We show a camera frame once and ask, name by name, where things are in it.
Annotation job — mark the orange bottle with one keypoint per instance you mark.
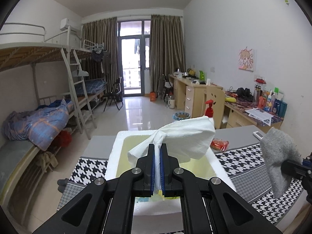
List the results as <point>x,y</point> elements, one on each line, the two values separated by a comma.
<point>152,96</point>

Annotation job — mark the grey sock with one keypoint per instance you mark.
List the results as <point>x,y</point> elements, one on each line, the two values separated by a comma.
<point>277,151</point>

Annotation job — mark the pink cartoon wall picture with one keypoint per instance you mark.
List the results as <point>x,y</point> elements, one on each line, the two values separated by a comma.
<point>246,59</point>

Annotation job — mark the round waste basket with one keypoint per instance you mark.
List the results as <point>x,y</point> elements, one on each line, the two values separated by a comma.
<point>181,117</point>

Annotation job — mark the large white metal bunk bed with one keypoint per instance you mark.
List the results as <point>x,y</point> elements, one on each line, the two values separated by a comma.
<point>24,53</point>

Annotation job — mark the houndstooth tablecloth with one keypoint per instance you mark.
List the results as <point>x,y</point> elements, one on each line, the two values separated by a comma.
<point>246,156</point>

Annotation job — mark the blue mattress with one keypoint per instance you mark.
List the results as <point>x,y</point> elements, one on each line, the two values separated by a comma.
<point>92,86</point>

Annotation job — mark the green bag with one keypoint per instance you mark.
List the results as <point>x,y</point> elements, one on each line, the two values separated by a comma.
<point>202,75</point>

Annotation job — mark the white clothes hanger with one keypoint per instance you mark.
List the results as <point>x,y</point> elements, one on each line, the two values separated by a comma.
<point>81,73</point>

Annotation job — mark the red snack packet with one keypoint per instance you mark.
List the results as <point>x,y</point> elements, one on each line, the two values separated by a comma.
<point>219,143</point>

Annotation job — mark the brown curtain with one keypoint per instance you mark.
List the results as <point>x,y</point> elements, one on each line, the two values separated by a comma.
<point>168,53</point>
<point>100,41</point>

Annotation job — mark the red toy boat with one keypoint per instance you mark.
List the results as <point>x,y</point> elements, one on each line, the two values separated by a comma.
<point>259,80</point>

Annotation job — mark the dark hanging clothes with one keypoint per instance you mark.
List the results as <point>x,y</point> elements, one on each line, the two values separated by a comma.
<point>98,56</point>

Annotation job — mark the white lotion pump bottle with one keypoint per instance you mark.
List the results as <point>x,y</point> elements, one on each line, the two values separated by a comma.
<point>209,111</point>

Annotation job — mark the white bunk bed with ladder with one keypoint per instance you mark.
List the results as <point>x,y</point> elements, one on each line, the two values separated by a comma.
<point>80,87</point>

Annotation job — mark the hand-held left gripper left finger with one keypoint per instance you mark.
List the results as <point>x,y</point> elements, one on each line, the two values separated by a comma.
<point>153,175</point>

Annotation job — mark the white jug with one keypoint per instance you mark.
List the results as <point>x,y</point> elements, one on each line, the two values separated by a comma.
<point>171,103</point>

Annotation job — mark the black folding chair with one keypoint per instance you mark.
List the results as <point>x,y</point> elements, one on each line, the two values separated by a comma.
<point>114,93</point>

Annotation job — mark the white tissue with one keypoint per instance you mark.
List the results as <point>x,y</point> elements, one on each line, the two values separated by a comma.
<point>190,131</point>

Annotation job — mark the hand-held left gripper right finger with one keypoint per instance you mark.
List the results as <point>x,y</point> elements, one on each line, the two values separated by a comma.
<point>163,175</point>

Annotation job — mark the blue plaid quilt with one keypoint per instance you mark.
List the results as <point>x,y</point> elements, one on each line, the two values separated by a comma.
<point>41,124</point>

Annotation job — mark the black folding cart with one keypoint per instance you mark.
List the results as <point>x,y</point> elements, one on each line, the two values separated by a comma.
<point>165,85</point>

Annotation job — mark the cluster of toiletry bottles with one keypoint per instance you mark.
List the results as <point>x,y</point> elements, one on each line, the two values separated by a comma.
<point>271,100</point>

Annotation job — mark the glass balcony door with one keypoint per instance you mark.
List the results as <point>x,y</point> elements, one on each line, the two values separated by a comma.
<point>132,65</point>

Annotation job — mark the wooden desk with patterned cover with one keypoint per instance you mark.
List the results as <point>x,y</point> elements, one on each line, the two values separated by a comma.
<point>240,117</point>

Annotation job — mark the white remote control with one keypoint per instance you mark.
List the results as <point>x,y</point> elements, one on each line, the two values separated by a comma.
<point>258,134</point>

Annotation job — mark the yellow cloth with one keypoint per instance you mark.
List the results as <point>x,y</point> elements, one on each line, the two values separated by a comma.
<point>230,100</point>

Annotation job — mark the white air conditioner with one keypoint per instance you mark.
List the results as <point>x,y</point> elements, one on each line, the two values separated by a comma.
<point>69,24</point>

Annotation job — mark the white foam box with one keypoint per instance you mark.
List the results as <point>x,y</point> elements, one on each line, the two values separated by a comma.
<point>117,156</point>

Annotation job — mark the printed papers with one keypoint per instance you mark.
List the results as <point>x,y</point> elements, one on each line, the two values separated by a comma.
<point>259,114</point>

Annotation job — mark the wooden desk with drawers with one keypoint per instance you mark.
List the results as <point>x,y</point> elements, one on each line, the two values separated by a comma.
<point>195,97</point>

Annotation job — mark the wooden chair with face cutout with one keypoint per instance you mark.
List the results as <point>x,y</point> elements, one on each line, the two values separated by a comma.
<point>215,97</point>

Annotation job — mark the beige clothing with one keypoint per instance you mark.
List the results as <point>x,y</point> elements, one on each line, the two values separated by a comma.
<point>47,160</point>

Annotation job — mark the red cloth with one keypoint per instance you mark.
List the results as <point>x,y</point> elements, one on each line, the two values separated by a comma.
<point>63,138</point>

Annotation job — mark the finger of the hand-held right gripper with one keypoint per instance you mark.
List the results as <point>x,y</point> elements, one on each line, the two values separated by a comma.
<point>306,162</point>
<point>291,169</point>

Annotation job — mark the black shoe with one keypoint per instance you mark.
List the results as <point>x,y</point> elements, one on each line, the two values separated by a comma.
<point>63,185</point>

